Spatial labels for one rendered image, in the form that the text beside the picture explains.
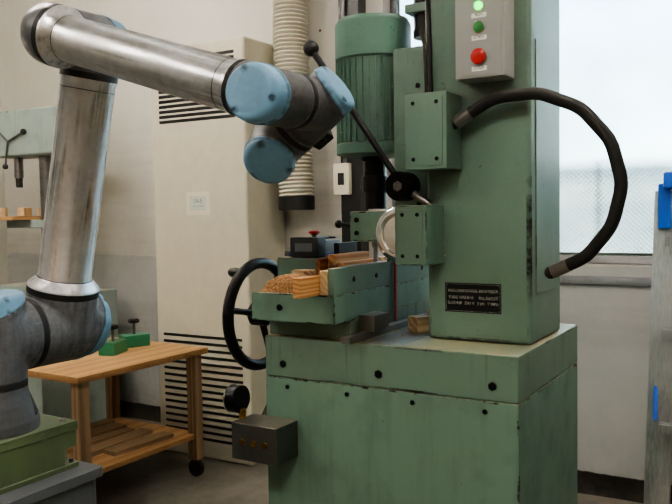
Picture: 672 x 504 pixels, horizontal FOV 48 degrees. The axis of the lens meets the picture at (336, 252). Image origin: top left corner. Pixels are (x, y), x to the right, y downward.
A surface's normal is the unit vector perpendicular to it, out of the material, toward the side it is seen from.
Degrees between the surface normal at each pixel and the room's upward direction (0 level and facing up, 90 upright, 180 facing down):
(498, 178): 90
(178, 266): 90
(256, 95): 91
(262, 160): 125
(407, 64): 90
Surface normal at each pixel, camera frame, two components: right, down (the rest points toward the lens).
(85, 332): 0.84, 0.23
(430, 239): 0.86, 0.01
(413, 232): -0.52, 0.05
